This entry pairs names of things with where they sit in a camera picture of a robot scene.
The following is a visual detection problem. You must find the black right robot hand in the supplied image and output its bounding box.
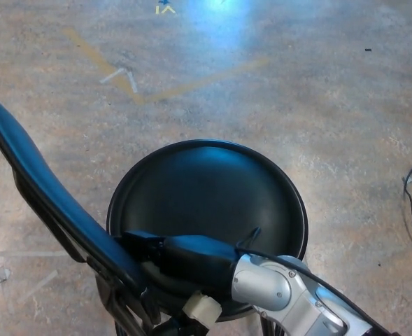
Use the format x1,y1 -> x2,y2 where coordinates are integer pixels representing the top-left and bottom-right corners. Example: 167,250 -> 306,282
122,229 -> 243,325

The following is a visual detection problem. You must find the black padded chair backrest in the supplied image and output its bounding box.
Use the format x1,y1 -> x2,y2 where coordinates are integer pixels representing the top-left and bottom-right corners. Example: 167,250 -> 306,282
0,87 -> 148,292

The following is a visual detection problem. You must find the black metal chair frame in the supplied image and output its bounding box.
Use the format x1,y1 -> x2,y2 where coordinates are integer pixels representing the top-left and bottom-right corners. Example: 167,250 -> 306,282
12,170 -> 192,336

